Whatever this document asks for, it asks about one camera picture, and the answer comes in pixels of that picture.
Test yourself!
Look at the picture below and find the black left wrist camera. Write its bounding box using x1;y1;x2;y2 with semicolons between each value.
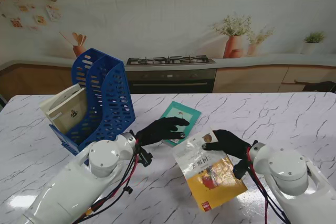
138;146;153;167

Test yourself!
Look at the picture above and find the yellow and white cover book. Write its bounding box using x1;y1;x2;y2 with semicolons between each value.
172;126;249;213

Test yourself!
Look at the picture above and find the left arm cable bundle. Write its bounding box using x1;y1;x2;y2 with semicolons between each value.
70;140;140;224

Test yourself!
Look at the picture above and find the teal cover book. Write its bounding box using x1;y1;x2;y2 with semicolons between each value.
160;100;202;148

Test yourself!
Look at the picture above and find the blue perforated plastic file rack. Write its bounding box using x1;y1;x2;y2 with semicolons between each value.
49;47;137;156

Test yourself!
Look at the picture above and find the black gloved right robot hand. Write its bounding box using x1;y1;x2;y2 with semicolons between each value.
201;129;252;162

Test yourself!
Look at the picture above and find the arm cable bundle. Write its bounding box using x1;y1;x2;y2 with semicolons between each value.
245;146;292;224
70;140;140;224

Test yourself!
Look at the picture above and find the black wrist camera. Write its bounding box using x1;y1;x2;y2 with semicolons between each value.
233;160;249;180
138;146;153;167

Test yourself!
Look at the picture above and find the white and blue cover book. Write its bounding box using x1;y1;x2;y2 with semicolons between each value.
38;83;82;116

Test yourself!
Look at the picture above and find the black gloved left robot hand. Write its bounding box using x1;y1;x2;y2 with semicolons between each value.
135;116;191;147

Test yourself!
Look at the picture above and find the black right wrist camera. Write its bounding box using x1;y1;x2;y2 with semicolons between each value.
233;160;249;180

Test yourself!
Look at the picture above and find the tan kraft cover book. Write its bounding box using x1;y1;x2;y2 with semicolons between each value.
46;87;89;134

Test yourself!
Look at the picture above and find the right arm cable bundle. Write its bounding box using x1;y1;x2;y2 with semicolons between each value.
245;146;292;224

